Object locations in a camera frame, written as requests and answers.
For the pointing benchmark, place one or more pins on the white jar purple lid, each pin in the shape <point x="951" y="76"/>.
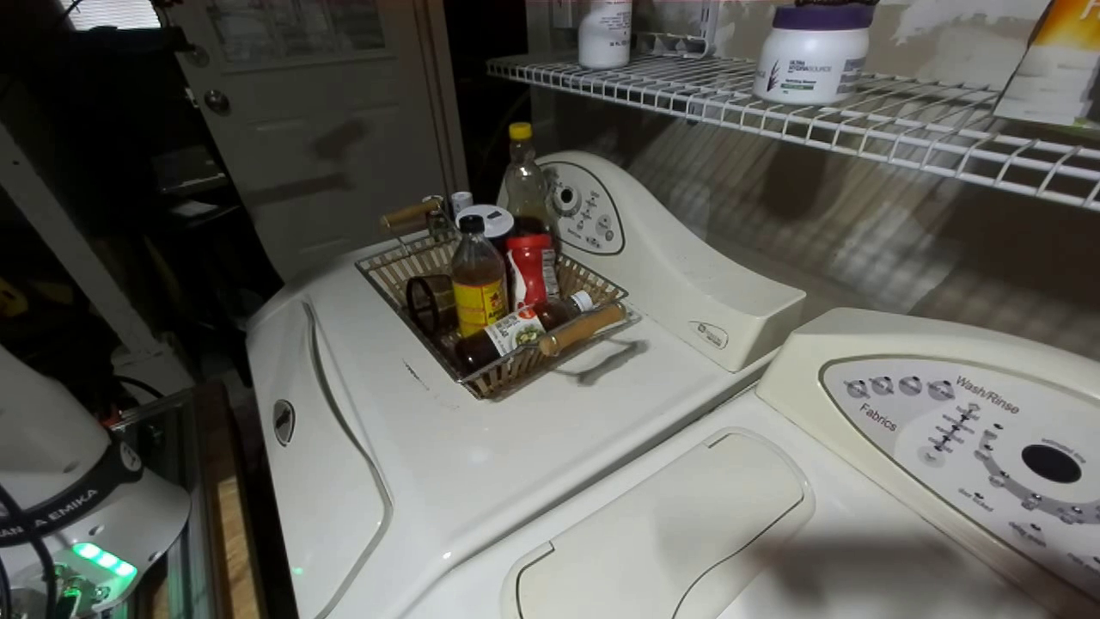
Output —
<point x="812" y="53"/>

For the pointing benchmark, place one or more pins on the white wire shelf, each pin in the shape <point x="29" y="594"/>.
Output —
<point x="938" y="129"/>

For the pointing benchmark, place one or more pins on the brown bottle in basket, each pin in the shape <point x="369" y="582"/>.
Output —
<point x="480" y="278"/>

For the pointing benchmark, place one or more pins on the white door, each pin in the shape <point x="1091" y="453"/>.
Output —
<point x="325" y="113"/>

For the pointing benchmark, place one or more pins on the wire mesh basket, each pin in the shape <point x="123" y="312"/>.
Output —
<point x="412" y="278"/>

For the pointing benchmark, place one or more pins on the small labelled bottle lying down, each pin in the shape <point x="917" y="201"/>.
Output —
<point x="497" y="340"/>

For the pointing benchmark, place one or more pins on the tall yellow-capped sauce bottle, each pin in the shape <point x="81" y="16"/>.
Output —
<point x="528" y="186"/>

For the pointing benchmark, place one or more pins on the white dryer machine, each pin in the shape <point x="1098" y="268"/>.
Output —
<point x="878" y="470"/>

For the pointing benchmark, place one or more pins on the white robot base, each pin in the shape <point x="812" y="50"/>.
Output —
<point x="81" y="513"/>

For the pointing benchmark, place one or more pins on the orange box on shelf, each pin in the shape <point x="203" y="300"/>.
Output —
<point x="1055" y="76"/>

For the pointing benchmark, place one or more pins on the large white bottle on shelf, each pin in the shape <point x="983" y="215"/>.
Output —
<point x="602" y="32"/>

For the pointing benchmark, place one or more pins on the white washing machine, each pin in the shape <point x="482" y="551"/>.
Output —
<point x="394" y="470"/>

